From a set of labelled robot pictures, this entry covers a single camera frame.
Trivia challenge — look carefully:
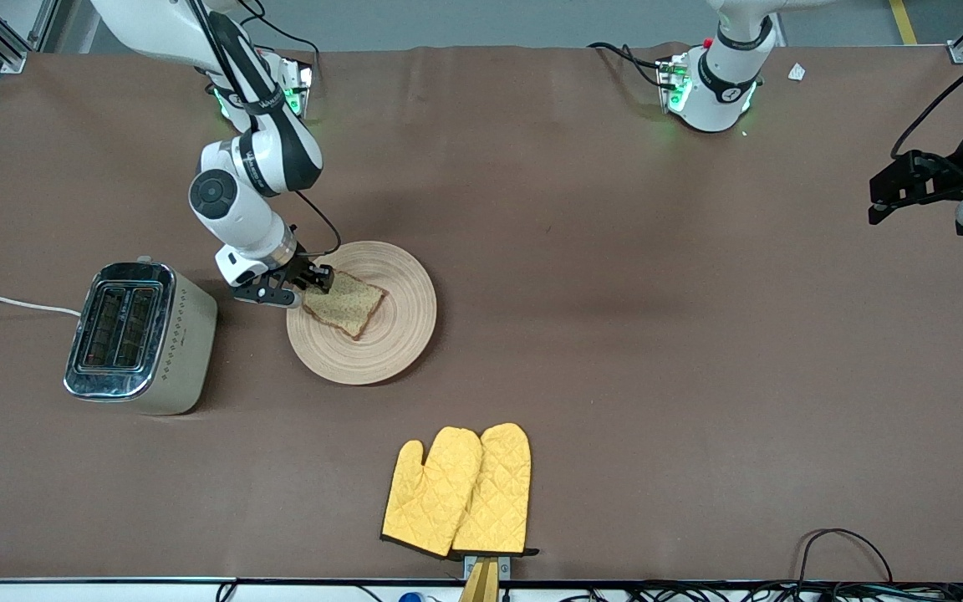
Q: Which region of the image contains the brown bread slice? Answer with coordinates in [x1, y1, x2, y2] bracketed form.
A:
[302, 269, 388, 340]

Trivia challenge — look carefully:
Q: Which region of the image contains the round wooden ridged plate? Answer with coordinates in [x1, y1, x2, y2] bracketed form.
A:
[286, 241, 438, 386]

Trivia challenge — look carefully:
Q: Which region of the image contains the chrome two-slot toaster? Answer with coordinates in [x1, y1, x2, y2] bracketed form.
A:
[64, 257, 218, 416]

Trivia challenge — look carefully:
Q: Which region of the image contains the yellow quilted oven mitt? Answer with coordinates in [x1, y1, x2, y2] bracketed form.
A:
[381, 426, 483, 559]
[451, 422, 539, 558]

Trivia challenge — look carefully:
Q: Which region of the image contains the brown table cover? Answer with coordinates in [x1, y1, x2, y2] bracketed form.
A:
[0, 42, 963, 584]

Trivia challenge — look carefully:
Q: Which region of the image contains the yellow wooden stick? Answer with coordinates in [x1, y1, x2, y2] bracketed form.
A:
[459, 559, 501, 602]

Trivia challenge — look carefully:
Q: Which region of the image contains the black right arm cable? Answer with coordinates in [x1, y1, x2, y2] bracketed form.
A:
[189, 0, 342, 257]

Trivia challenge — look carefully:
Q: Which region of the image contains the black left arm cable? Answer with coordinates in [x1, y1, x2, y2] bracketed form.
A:
[890, 38, 963, 160]

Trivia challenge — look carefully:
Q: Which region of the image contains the black arm base cable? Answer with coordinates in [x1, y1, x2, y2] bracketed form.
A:
[588, 42, 668, 89]

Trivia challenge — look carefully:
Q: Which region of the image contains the black looped cable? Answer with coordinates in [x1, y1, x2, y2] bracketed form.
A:
[797, 528, 894, 586]

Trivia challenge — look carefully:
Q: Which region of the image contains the small metal bracket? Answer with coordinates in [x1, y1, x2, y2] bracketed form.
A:
[463, 554, 511, 579]

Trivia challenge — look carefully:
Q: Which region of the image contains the white table edge rail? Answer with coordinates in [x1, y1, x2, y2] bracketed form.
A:
[0, 577, 963, 602]

